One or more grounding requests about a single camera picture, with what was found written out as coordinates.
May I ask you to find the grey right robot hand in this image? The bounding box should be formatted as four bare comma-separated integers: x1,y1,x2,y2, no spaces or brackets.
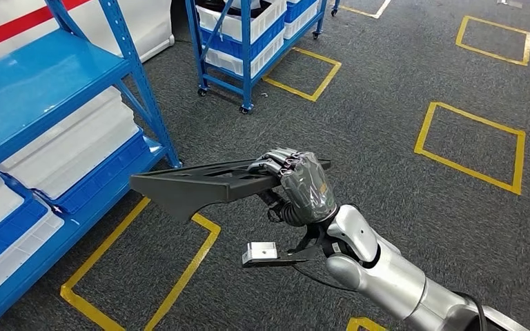
248,147,340,228

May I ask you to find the black license plate frame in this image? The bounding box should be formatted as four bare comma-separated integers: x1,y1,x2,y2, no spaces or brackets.
129,157,333,224

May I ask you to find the blue metal shelf rack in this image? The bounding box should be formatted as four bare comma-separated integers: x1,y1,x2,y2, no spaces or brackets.
0,0,184,331

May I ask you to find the blue wheeled cart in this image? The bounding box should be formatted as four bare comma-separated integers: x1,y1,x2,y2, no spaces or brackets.
184,0,331,115

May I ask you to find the blue plastic bin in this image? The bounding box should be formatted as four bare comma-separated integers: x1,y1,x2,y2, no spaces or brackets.
199,16,287,61
0,196,49,280
284,0,320,23
35,128,150,216

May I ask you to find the white car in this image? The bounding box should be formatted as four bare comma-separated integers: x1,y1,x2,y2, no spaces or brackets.
0,0,176,72

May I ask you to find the red barrier belt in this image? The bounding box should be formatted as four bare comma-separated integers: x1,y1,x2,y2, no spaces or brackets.
0,0,90,57

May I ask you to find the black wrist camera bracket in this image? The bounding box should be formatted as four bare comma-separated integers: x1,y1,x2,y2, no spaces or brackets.
242,223,339,270

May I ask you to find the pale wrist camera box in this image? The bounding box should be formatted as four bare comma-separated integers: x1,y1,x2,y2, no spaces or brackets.
242,241,279,266

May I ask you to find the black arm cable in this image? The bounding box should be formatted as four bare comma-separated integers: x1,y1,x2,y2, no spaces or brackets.
291,263,489,331

